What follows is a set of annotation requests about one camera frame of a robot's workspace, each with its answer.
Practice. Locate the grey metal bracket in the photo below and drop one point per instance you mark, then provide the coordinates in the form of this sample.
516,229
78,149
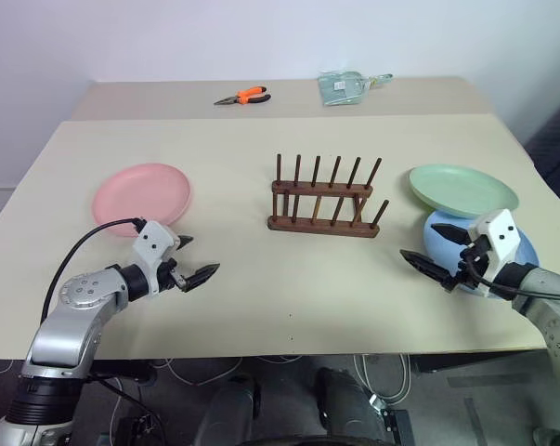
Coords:
393,420

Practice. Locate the green packaged dustpan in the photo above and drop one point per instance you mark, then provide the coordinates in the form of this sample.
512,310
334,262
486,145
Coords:
342,88

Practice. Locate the blue round plate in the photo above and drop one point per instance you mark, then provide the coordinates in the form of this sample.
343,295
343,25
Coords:
446,251

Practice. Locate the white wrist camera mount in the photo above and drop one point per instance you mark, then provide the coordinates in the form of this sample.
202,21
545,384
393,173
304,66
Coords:
152,241
502,237

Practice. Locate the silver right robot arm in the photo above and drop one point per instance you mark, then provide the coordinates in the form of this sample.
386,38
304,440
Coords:
546,297

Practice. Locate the green round plate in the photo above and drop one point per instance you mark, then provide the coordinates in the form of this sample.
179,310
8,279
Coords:
460,188

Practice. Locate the pink round plate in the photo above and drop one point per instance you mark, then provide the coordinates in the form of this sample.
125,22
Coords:
140,195

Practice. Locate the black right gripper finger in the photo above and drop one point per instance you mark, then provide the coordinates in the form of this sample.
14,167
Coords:
425,266
453,233

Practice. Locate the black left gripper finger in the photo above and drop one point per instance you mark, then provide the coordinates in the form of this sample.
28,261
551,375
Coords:
185,241
203,275

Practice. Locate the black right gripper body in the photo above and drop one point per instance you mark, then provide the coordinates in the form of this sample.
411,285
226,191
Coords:
474,260

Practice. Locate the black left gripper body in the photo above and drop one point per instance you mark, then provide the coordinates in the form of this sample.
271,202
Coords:
172,275

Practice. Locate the dark rounded shape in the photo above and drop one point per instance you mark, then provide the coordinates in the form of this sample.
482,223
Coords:
228,411
344,404

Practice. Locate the black mesh chair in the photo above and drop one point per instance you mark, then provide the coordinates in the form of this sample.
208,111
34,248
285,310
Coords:
556,144

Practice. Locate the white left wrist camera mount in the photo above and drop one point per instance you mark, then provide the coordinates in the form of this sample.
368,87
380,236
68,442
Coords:
152,241

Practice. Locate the wooden dish rack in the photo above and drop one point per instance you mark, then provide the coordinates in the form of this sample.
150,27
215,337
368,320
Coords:
323,225

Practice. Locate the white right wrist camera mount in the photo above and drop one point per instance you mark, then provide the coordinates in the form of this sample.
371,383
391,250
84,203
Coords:
502,237

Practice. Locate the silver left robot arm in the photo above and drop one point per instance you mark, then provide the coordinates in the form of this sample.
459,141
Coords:
70,320

